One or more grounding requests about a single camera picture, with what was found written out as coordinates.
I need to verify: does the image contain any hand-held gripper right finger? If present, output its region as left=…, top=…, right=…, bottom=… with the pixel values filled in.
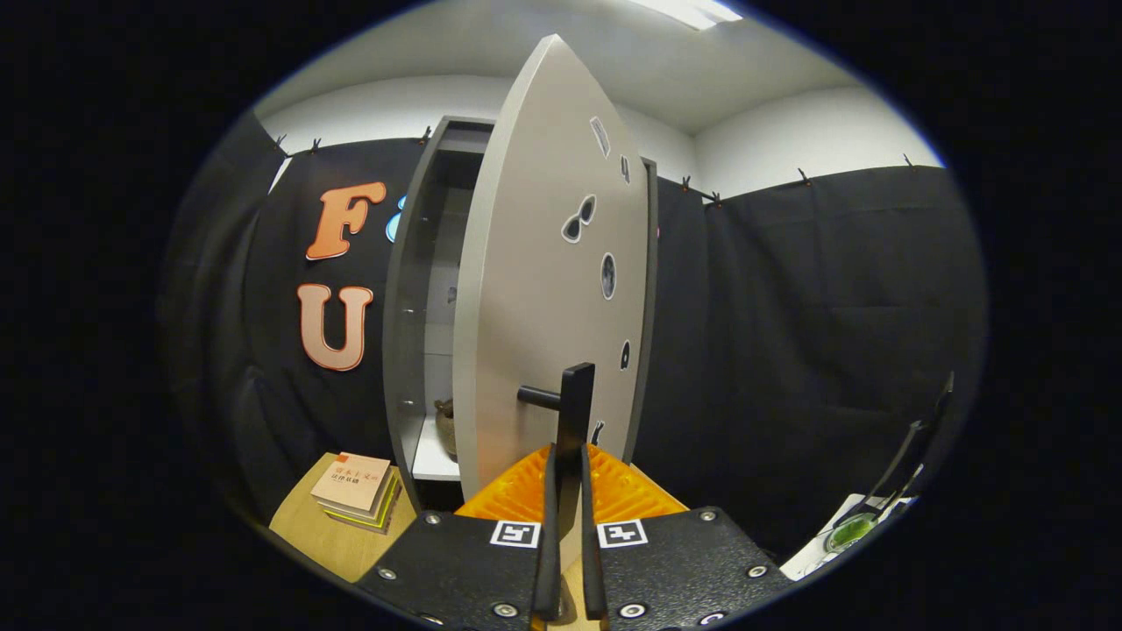
left=579, top=443, right=794, bottom=627

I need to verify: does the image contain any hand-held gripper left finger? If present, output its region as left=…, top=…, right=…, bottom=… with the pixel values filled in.
left=355, top=443, right=562, bottom=627

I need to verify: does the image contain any brown fuzzy shoe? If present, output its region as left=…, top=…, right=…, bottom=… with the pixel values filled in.
left=434, top=397, right=458, bottom=463

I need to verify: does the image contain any dark grey shoe cabinet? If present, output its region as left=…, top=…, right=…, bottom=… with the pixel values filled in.
left=382, top=116, right=660, bottom=514

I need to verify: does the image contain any beige shoe cabinet door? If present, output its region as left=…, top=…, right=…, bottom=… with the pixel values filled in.
left=451, top=33, right=651, bottom=535

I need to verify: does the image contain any yellow-edged book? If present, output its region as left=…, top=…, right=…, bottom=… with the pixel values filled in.
left=324, top=473, right=404, bottom=535

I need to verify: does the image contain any green round dish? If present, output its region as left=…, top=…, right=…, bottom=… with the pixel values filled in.
left=824, top=513, right=880, bottom=553

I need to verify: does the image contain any black backdrop cloth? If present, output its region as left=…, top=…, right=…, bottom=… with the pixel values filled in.
left=158, top=110, right=991, bottom=562

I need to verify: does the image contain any dark folding stand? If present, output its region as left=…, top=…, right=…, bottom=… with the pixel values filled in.
left=863, top=372, right=956, bottom=527

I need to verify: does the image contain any row of backdrop clips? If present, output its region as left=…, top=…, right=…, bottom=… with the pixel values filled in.
left=273, top=127, right=917, bottom=209

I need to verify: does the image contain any rectangular ceiling light panel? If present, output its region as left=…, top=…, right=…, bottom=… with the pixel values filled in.
left=627, top=0, right=744, bottom=32

